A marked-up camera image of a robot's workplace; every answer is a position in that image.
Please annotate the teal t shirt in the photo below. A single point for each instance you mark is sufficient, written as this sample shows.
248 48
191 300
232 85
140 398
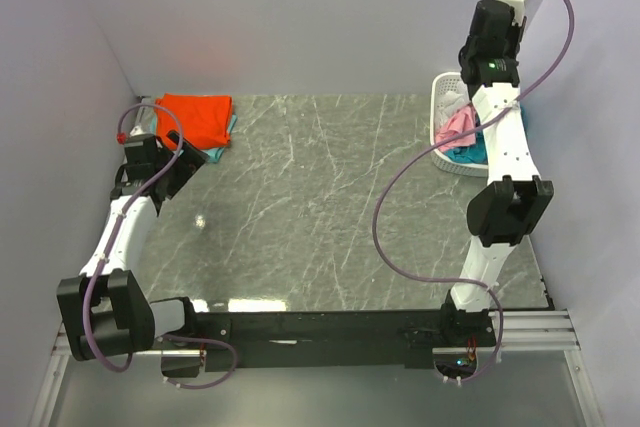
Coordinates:
475 154

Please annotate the white plastic laundry basket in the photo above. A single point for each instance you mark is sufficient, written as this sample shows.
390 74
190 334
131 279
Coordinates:
450 81

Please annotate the pink t shirt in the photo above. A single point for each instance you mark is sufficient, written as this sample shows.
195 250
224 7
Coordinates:
464 120

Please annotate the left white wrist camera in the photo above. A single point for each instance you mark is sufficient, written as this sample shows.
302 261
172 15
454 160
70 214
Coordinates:
137 130

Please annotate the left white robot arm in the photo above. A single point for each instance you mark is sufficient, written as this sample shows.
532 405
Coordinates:
103 309

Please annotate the black base crossbar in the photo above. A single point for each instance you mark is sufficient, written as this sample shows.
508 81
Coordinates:
253 340

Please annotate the folded light blue t shirt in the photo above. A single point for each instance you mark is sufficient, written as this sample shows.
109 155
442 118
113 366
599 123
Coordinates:
214 154

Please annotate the folded orange t shirt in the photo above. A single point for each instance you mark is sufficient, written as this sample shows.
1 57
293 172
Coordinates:
204 119

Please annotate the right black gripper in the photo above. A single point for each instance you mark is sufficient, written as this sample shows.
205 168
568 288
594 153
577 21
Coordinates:
516 36

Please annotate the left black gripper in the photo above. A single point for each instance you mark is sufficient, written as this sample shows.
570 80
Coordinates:
188 163

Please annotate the aluminium frame rail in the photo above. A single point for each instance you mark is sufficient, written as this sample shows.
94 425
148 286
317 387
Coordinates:
525 331

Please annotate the white t shirt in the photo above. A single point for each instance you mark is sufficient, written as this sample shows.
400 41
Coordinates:
449 104

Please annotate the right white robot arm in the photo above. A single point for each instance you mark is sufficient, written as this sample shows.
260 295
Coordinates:
515 197

